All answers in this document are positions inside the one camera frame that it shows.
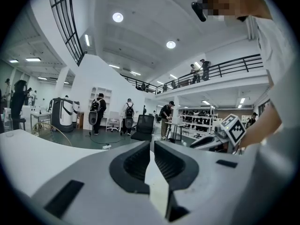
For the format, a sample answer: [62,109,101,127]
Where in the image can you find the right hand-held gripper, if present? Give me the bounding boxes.
[189,113,247,150]

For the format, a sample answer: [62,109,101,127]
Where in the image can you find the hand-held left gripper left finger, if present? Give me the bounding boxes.
[30,141,168,225]

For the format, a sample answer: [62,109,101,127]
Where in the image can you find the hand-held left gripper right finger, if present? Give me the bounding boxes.
[153,140,259,225]

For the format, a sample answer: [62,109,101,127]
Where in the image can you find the cream notebook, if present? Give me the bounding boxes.
[149,183,170,219]

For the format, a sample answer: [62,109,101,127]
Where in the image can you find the person's right forearm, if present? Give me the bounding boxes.
[238,103,284,150]

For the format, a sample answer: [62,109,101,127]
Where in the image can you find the white shelving rack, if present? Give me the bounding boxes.
[177,106,218,137]

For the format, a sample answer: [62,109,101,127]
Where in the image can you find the black mesh visitor chair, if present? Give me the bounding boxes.
[130,114,155,143]

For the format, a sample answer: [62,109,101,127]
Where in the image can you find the white swivel chair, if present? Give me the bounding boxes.
[106,111,122,133]

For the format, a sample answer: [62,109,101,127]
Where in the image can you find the black balcony railing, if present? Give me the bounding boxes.
[120,53,263,95]

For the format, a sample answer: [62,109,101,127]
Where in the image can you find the white and black robot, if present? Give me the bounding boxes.
[50,97,81,134]

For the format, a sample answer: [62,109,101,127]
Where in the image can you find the white desk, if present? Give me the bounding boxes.
[30,111,53,130]

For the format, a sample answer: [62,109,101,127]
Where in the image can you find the person's white shirt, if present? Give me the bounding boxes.
[245,15,297,135]

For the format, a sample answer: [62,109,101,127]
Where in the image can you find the clear water bottle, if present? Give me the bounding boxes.
[2,107,15,138]

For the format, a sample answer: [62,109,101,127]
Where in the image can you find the black high-back office chair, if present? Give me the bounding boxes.
[10,79,28,131]

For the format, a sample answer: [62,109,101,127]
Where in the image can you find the black window grid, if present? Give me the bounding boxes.
[47,0,85,67]

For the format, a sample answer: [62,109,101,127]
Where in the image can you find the gold wire stool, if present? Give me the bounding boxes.
[31,122,73,147]

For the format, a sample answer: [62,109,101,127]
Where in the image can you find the white wall shelf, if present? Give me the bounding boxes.
[90,86,113,117]

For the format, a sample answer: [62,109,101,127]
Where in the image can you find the black head-mounted camera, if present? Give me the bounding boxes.
[190,0,209,23]

